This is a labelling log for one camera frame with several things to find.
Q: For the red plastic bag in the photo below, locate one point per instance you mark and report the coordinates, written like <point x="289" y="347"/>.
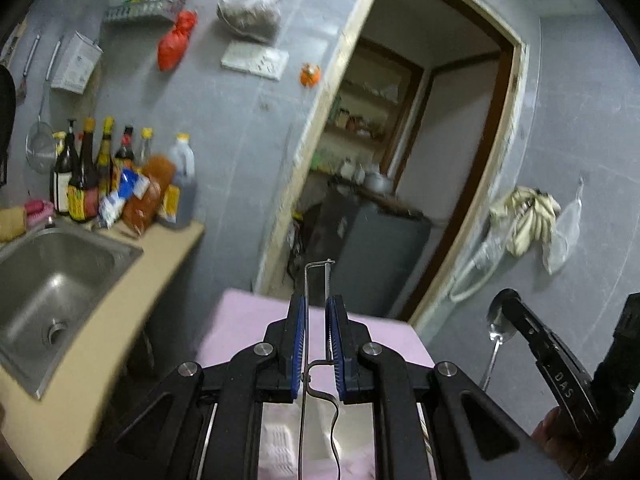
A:
<point x="173" y="45"/>

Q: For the metal mesh strainer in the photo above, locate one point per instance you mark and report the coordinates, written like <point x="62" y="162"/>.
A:
<point x="39" y="144"/>

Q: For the blue white packet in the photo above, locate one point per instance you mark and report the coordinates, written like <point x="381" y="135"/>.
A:
<point x="112" y="204"/>

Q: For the right human hand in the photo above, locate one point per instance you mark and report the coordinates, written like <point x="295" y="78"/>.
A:
<point x="556" y="434"/>

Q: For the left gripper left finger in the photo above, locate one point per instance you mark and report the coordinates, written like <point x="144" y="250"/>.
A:
<point x="284" y="373"/>

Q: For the silver steel spoon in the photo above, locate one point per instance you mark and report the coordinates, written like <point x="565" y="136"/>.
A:
<point x="500" y="330"/>

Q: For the dark soy sauce bottle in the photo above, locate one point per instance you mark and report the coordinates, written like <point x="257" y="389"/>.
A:
<point x="83" y="189"/>

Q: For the yellow sponge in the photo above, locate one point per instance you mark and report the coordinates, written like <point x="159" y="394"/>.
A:
<point x="13" y="223"/>

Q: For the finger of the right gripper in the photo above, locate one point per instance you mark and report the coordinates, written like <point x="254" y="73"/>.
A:
<point x="562" y="372"/>

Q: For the white wall power strip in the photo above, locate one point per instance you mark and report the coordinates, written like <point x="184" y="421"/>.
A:
<point x="254" y="59"/>

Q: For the stainless steel sink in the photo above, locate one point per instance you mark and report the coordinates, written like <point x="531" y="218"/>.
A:
<point x="52" y="279"/>

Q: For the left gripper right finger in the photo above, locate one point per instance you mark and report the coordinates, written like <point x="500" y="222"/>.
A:
<point x="353" y="381"/>

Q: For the metal cooking pot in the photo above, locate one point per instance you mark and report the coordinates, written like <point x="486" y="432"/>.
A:
<point x="378" y="183"/>

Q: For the dark grey cabinet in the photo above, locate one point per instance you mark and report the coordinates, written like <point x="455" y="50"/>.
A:
<point x="375" y="245"/>

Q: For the wire wall rack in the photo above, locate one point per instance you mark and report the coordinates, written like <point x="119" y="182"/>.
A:
<point x="143" y="11"/>

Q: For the white wall box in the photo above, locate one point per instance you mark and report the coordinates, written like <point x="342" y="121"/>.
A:
<point x="79" y="59"/>

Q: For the grey filled plastic bag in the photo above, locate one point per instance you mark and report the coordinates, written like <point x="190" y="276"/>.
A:
<point x="258" y="20"/>

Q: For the clear plastic bag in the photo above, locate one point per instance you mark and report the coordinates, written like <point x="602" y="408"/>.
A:
<point x="564" y="234"/>

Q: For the orange wall hook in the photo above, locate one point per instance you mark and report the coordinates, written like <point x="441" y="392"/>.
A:
<point x="310" y="75"/>

